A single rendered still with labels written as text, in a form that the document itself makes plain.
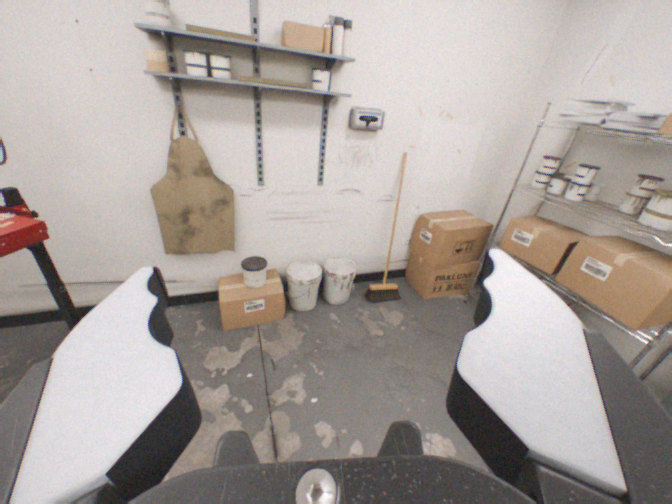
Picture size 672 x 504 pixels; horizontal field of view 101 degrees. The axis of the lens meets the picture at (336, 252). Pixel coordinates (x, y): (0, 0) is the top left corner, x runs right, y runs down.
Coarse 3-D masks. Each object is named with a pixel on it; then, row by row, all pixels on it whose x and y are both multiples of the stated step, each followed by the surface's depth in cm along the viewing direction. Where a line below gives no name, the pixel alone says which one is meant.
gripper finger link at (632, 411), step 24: (600, 336) 7; (600, 360) 6; (600, 384) 6; (624, 384) 6; (624, 408) 5; (648, 408) 5; (624, 432) 5; (648, 432) 5; (624, 456) 5; (648, 456) 5; (528, 480) 5; (552, 480) 4; (576, 480) 4; (624, 480) 4; (648, 480) 4
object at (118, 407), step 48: (144, 288) 9; (96, 336) 7; (144, 336) 7; (48, 384) 6; (96, 384) 6; (144, 384) 6; (48, 432) 5; (96, 432) 5; (144, 432) 5; (192, 432) 6; (48, 480) 5; (96, 480) 5; (144, 480) 5
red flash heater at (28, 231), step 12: (0, 216) 126; (12, 216) 127; (24, 216) 130; (0, 228) 117; (12, 228) 118; (24, 228) 120; (36, 228) 125; (0, 240) 113; (12, 240) 117; (24, 240) 121; (36, 240) 126; (0, 252) 114; (12, 252) 118
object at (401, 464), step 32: (224, 448) 5; (384, 448) 5; (416, 448) 5; (192, 480) 4; (224, 480) 4; (256, 480) 4; (288, 480) 4; (320, 480) 4; (352, 480) 4; (384, 480) 4; (416, 480) 4; (448, 480) 4; (480, 480) 4
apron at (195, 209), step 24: (192, 144) 183; (168, 168) 185; (192, 168) 189; (168, 192) 191; (192, 192) 198; (216, 192) 203; (168, 216) 198; (192, 216) 206; (216, 216) 210; (168, 240) 208; (192, 240) 213; (216, 240) 218
